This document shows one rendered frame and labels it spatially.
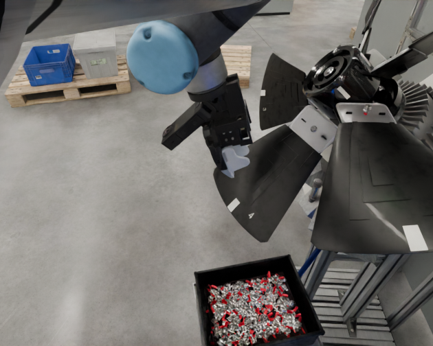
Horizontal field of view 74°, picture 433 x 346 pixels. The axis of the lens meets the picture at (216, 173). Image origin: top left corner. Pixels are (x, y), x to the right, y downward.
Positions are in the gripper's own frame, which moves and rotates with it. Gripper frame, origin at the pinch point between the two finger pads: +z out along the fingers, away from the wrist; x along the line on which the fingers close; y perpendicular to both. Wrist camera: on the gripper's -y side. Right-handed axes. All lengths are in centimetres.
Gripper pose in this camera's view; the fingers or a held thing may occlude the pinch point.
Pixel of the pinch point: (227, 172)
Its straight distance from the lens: 60.3
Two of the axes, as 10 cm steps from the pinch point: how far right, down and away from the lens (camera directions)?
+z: 3.0, 7.1, 6.3
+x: 0.5, -6.7, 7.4
